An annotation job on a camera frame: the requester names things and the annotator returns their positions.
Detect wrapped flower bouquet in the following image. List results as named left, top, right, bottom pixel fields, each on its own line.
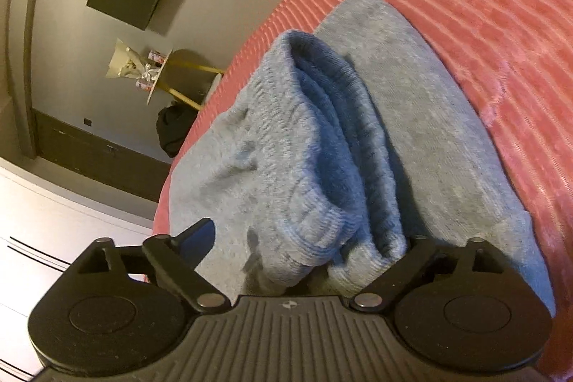
left=105, top=37, right=155, bottom=81

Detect white wardrobe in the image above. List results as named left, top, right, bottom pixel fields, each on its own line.
left=0, top=165, right=157, bottom=382

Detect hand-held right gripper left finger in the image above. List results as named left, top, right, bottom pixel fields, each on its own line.
left=67, top=218, right=230, bottom=314

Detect grey pants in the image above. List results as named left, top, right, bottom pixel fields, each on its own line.
left=169, top=0, right=558, bottom=318

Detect yellow side table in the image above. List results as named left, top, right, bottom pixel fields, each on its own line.
left=145, top=48, right=227, bottom=112

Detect pink ribbed blanket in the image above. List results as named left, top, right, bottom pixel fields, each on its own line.
left=152, top=0, right=573, bottom=382

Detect black bag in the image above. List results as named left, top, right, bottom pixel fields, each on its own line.
left=156, top=105, right=198, bottom=158

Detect dark wooden door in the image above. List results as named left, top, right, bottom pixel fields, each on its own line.
left=33, top=109, right=173, bottom=204

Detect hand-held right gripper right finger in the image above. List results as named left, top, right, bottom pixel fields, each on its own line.
left=349, top=235, right=511, bottom=314

